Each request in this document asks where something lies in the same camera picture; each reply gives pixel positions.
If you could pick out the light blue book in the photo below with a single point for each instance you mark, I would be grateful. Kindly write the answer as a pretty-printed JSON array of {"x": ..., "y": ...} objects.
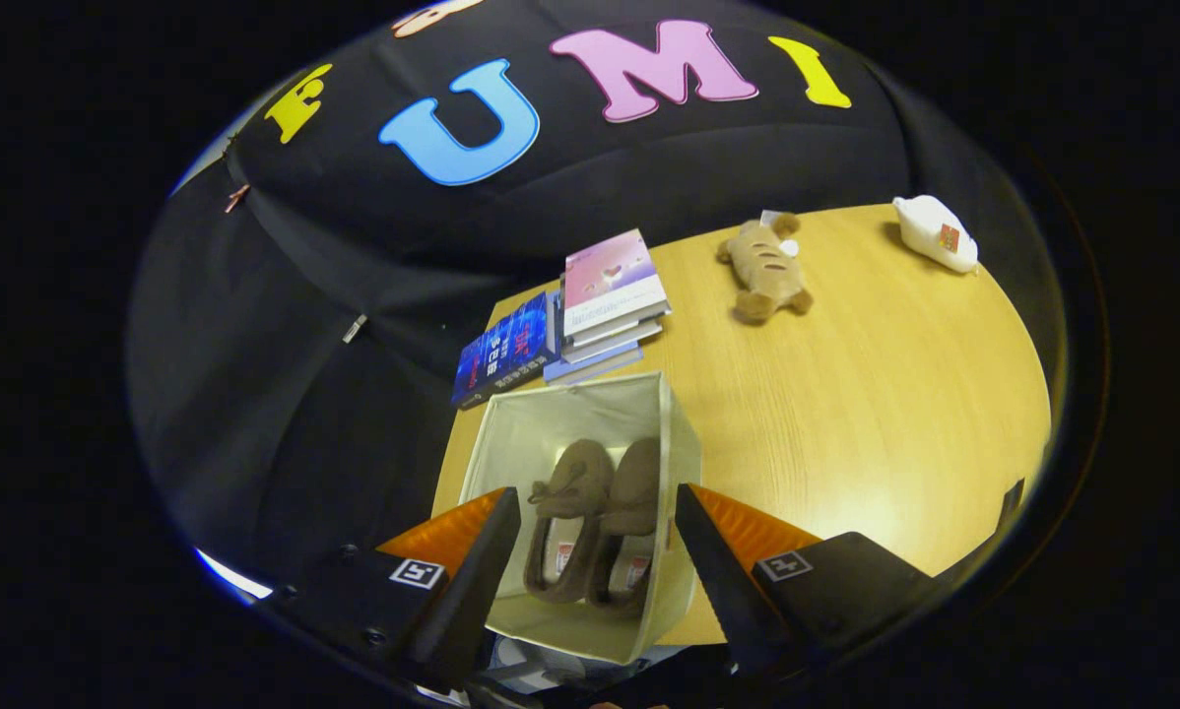
[{"x": 590, "y": 364}]

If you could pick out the white plush toy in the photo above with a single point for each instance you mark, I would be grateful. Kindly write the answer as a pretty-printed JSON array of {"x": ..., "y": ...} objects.
[{"x": 930, "y": 231}]

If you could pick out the brown striped plush toy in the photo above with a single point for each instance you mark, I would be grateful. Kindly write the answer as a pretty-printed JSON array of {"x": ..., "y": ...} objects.
[{"x": 762, "y": 266}]

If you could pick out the brown suede shoe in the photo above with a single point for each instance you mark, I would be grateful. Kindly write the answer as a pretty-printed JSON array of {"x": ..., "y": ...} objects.
[
  {"x": 575, "y": 483},
  {"x": 634, "y": 492}
]

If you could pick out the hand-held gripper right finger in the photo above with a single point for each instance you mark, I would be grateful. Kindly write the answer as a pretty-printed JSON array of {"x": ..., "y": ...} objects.
[{"x": 723, "y": 581}]

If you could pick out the pink cover book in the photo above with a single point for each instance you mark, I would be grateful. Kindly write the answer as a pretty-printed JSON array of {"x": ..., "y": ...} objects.
[{"x": 610, "y": 276}]

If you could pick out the black backdrop cloth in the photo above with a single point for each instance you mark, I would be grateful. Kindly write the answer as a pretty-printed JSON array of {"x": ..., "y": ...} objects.
[{"x": 649, "y": 167}]

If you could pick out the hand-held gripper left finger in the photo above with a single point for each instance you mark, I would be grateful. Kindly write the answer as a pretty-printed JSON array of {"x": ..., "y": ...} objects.
[{"x": 467, "y": 591}]

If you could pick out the copper clip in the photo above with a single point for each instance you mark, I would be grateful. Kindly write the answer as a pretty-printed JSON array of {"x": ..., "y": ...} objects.
[{"x": 236, "y": 198}]

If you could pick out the silver clip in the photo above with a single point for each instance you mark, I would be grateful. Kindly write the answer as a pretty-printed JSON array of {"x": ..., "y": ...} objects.
[{"x": 355, "y": 328}]

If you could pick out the dark blue book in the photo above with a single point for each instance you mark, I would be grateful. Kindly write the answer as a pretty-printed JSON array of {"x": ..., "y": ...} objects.
[{"x": 506, "y": 354}]

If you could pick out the grey book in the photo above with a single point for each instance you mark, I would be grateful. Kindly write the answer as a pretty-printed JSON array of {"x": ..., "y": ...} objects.
[{"x": 629, "y": 328}]

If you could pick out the pale green fabric storage box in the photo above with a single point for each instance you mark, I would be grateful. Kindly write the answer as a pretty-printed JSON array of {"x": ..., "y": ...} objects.
[{"x": 551, "y": 414}]

